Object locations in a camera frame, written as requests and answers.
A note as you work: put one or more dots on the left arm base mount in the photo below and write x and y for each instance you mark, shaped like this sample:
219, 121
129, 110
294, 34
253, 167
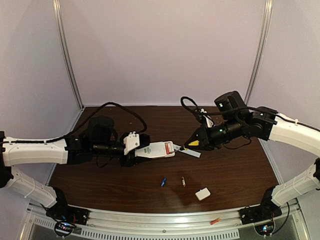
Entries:
67, 218

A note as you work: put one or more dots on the gold white battery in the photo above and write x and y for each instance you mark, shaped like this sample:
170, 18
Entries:
183, 181

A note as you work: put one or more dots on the yellow handled screwdriver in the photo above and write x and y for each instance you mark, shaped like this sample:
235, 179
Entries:
193, 145

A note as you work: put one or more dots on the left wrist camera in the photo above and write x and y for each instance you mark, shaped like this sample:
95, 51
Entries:
135, 141

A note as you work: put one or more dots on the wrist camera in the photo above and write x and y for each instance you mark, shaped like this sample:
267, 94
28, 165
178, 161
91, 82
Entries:
135, 141
204, 118

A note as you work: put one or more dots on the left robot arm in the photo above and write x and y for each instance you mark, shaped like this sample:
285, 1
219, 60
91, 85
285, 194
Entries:
99, 139

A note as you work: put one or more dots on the curved aluminium front rail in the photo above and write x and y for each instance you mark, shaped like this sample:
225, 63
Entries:
112, 225

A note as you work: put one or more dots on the aluminium frame post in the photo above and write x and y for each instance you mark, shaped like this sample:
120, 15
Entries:
263, 37
65, 53

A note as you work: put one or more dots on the red battery in remote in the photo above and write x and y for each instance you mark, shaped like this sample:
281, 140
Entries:
169, 148

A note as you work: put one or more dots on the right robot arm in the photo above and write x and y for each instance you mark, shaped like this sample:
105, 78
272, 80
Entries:
234, 119

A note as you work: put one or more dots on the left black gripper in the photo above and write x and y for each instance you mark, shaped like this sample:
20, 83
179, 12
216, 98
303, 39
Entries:
130, 158

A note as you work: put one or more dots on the small white battery cover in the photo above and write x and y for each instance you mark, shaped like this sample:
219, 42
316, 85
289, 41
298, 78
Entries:
202, 194

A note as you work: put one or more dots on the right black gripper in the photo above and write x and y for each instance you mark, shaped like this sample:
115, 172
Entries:
203, 136

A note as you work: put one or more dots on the white air conditioner remote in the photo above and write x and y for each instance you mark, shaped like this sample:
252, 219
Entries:
154, 150

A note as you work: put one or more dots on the left aluminium frame post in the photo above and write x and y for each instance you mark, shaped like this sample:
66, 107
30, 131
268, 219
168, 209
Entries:
65, 53

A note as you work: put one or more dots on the red yellow battery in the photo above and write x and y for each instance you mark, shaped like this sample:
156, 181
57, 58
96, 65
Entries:
215, 221

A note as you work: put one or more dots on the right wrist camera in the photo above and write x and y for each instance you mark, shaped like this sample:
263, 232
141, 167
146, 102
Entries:
204, 118

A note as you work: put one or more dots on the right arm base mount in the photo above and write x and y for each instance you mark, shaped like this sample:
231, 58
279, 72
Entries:
262, 218

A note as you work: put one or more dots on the right aluminium frame post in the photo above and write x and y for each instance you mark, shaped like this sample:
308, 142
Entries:
263, 37

